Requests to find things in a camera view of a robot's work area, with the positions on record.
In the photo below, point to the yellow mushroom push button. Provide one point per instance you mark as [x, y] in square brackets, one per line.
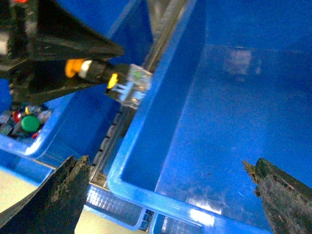
[125, 83]

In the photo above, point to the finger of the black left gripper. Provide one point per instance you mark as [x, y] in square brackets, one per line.
[37, 82]
[41, 30]

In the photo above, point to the metal rack divider bar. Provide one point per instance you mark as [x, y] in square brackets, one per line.
[162, 36]

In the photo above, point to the blue bin with buttons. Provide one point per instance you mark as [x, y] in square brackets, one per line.
[125, 22]

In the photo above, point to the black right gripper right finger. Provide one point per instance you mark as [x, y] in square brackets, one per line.
[287, 202]

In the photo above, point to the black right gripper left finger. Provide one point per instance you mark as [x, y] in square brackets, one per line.
[55, 206]

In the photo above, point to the blue empty middle bin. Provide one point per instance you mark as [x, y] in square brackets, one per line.
[234, 85]

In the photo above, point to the green button right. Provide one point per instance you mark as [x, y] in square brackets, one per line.
[30, 123]

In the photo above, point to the red button lying sideways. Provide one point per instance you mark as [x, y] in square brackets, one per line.
[17, 116]

